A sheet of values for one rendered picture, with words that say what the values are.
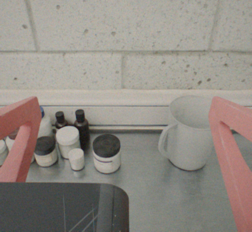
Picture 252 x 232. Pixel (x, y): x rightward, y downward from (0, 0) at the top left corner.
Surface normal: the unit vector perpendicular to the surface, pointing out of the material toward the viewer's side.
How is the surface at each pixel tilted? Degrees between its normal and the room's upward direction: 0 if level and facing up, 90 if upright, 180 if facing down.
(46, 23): 90
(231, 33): 90
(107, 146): 0
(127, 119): 90
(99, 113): 90
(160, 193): 0
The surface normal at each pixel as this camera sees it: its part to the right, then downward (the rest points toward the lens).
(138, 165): 0.00, -0.81
